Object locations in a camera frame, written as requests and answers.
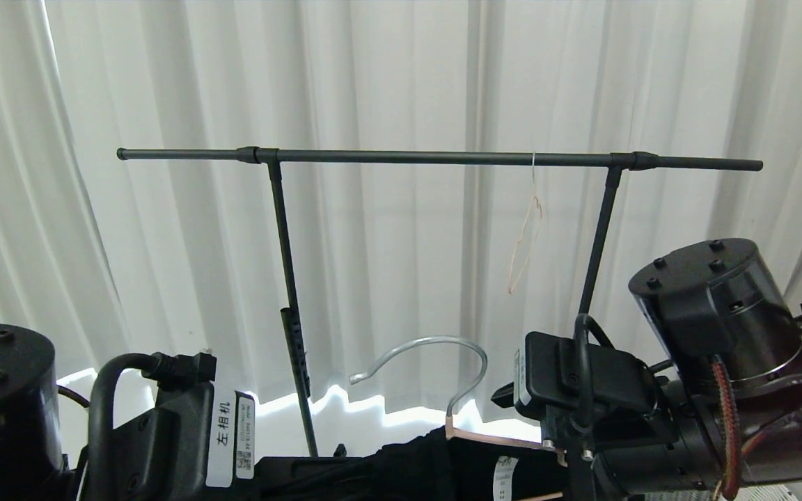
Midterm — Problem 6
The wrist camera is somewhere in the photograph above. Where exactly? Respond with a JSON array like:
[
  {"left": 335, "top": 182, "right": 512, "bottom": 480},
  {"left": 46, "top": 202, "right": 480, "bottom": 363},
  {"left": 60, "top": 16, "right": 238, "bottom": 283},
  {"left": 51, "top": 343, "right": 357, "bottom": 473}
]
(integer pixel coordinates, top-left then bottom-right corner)
[
  {"left": 512, "top": 331, "right": 659, "bottom": 436},
  {"left": 81, "top": 379, "right": 257, "bottom": 501}
]

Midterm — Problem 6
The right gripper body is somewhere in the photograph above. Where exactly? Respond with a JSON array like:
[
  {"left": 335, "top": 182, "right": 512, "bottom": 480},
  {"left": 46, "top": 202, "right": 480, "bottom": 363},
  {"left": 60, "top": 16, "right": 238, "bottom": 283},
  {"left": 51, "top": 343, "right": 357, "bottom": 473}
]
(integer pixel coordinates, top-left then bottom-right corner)
[{"left": 592, "top": 390, "right": 725, "bottom": 501}]

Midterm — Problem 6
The black cable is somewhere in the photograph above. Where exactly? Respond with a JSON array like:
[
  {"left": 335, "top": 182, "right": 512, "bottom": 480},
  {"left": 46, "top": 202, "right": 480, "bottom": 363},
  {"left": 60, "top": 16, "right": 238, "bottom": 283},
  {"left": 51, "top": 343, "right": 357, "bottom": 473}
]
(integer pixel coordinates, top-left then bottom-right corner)
[
  {"left": 572, "top": 313, "right": 673, "bottom": 425},
  {"left": 86, "top": 351, "right": 219, "bottom": 501}
]

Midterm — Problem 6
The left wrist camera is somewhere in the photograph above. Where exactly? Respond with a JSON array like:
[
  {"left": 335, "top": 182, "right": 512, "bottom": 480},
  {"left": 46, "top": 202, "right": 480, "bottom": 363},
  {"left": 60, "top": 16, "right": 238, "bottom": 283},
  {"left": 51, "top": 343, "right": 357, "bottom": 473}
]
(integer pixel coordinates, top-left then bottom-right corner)
[{"left": 81, "top": 379, "right": 257, "bottom": 501}]

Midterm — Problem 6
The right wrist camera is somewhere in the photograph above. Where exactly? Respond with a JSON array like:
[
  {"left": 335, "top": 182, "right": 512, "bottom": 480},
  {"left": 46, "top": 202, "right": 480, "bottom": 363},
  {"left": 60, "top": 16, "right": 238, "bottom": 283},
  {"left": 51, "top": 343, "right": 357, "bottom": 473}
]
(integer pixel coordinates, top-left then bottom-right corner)
[{"left": 512, "top": 331, "right": 659, "bottom": 436}]

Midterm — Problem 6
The white curtain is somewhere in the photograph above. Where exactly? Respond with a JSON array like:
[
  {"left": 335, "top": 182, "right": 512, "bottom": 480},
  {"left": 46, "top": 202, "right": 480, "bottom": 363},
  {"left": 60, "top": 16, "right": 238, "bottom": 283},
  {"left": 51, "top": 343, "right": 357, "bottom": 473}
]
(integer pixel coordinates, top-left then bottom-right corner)
[{"left": 0, "top": 0, "right": 802, "bottom": 425}]

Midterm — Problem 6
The black garment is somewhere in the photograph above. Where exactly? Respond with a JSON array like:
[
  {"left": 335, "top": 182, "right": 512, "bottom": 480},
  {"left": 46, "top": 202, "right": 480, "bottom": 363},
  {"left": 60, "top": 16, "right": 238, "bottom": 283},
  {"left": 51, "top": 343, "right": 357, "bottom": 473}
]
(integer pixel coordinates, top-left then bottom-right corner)
[{"left": 258, "top": 426, "right": 569, "bottom": 501}]

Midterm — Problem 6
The black clothes rack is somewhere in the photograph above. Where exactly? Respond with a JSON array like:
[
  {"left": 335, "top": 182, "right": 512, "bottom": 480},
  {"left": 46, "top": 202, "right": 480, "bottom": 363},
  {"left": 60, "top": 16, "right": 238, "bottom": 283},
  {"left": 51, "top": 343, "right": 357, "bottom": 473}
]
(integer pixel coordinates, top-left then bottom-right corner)
[{"left": 117, "top": 146, "right": 764, "bottom": 458}]

